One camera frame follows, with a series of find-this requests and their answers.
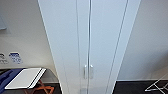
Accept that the white board on orange legs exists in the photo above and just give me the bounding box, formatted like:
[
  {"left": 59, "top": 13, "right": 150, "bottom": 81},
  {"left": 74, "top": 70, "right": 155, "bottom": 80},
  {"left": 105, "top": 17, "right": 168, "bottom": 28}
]
[{"left": 4, "top": 67, "right": 55, "bottom": 94}]

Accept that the grey wall panel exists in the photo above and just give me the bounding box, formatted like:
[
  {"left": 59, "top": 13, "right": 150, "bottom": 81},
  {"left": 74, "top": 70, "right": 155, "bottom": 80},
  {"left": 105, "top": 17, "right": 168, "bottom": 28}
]
[{"left": 0, "top": 14, "right": 8, "bottom": 32}]

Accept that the white door handle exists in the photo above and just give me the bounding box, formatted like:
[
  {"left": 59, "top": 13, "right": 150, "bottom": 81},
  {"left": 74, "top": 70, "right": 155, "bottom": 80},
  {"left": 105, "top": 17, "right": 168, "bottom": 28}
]
[
  {"left": 83, "top": 64, "right": 89, "bottom": 80},
  {"left": 88, "top": 64, "right": 94, "bottom": 80}
]

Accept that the grey and white wall label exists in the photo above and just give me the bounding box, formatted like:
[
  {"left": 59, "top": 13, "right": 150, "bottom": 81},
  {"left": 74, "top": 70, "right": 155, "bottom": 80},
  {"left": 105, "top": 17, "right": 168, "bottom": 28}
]
[{"left": 0, "top": 53, "right": 9, "bottom": 65}]

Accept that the blue and white wall label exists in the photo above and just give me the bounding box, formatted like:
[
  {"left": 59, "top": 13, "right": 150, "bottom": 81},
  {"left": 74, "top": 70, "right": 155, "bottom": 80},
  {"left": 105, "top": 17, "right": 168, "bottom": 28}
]
[{"left": 8, "top": 51, "right": 23, "bottom": 65}]

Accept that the white wardrobe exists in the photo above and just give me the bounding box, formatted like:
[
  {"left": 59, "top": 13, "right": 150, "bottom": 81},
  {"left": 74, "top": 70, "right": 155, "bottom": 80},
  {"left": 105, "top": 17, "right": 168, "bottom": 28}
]
[{"left": 37, "top": 0, "right": 142, "bottom": 94}]

